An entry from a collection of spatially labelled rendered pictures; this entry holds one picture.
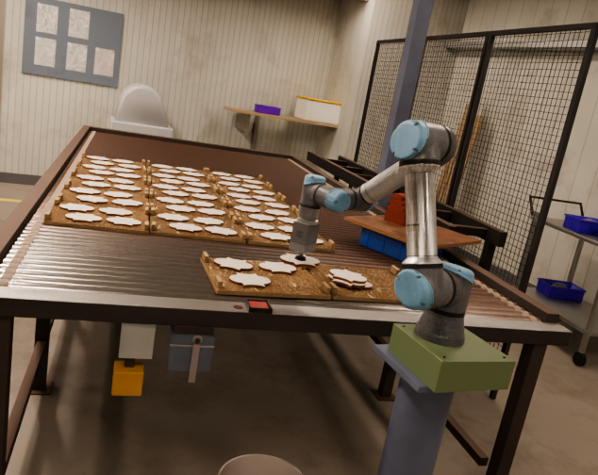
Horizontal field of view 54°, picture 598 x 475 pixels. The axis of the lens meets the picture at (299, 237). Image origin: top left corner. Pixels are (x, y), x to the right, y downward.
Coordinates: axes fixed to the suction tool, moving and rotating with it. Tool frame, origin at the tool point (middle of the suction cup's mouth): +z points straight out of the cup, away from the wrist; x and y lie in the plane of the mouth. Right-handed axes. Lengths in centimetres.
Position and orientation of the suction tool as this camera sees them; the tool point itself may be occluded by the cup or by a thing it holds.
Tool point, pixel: (299, 262)
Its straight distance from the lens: 210.4
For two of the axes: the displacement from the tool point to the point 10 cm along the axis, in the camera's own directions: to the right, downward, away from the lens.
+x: 8.5, 2.7, -4.4
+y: -4.9, 1.3, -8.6
